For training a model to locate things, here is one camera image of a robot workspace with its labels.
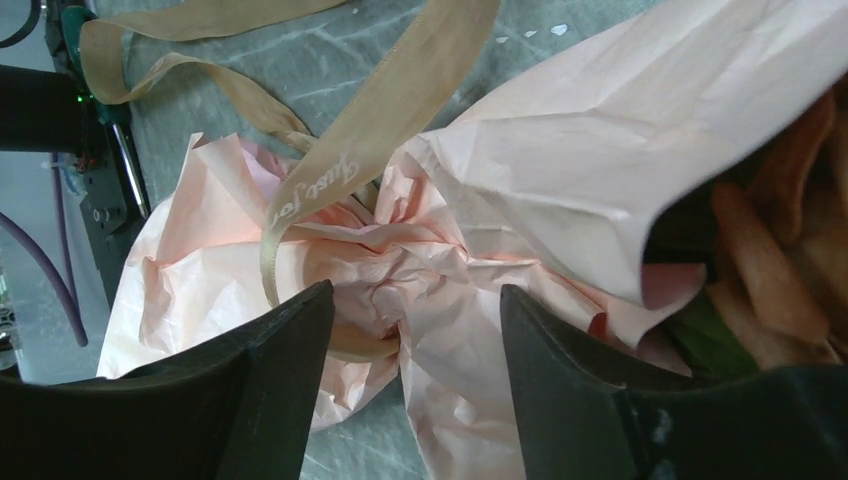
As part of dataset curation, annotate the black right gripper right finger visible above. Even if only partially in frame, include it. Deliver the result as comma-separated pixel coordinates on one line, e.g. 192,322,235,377
500,285,847,479

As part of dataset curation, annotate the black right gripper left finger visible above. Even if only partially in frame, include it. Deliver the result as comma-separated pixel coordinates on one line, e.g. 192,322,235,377
1,281,335,479

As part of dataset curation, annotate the brown ribbon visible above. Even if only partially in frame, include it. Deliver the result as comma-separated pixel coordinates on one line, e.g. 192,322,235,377
78,0,503,364

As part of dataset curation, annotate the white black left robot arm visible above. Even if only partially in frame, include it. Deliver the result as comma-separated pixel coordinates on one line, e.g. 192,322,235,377
1,65,87,153

